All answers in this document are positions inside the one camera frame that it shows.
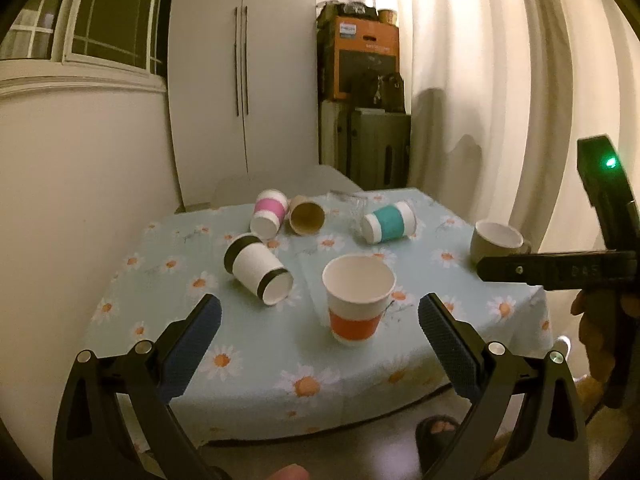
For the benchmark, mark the round container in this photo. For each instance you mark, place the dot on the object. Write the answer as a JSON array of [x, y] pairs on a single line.
[[387, 16]]

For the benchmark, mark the brown paper cup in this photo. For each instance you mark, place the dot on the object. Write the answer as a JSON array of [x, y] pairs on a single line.
[[306, 216]]

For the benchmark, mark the person's right hand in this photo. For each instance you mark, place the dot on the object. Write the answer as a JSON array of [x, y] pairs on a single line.
[[595, 330]]

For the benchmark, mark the cream curtain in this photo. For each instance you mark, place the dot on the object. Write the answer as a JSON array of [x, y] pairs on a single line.
[[500, 85]]

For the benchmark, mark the grey ceramic mug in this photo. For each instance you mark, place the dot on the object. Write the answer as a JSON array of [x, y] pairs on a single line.
[[492, 247]]

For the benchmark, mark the person's left hand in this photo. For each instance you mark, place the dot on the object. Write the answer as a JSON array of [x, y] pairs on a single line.
[[290, 474]]

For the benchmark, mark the black bag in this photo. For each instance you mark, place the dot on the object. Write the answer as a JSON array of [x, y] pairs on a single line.
[[382, 87]]

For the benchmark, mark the white wardrobe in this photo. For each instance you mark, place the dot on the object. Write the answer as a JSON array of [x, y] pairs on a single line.
[[210, 85]]

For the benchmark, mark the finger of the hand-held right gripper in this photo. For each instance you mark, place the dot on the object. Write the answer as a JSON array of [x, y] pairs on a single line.
[[540, 270]]

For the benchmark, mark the dark suitcase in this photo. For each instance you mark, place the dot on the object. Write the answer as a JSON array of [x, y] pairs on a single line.
[[380, 150]]

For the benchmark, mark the white cup with orange band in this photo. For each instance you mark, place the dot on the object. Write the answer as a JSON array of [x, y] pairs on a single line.
[[357, 305]]

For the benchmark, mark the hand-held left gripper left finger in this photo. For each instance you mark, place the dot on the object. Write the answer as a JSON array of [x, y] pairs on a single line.
[[192, 345]]

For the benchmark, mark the white cup with pink band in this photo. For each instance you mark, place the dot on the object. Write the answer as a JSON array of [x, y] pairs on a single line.
[[270, 210]]

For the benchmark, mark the orange cardboard box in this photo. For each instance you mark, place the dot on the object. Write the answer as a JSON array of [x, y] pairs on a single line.
[[365, 40]]

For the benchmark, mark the white cup with black bands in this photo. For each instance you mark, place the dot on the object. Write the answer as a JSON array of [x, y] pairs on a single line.
[[252, 265]]

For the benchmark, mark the window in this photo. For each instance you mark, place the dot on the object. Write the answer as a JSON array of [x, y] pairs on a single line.
[[115, 10]]

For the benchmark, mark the clear glass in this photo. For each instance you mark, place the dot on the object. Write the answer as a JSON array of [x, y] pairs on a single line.
[[352, 207]]

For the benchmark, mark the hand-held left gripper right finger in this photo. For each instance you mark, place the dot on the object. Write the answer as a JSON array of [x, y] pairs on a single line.
[[450, 355]]

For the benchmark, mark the person's foot in black slipper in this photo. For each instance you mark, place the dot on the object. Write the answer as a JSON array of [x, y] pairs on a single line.
[[442, 435]]

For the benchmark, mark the white cup with teal band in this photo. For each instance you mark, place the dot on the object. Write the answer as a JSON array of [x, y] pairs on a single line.
[[392, 221]]

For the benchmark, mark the light blue daisy tablecloth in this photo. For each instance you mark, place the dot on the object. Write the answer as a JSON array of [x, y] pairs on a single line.
[[280, 340]]

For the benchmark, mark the light suitcase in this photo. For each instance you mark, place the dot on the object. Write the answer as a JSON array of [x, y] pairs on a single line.
[[332, 135]]

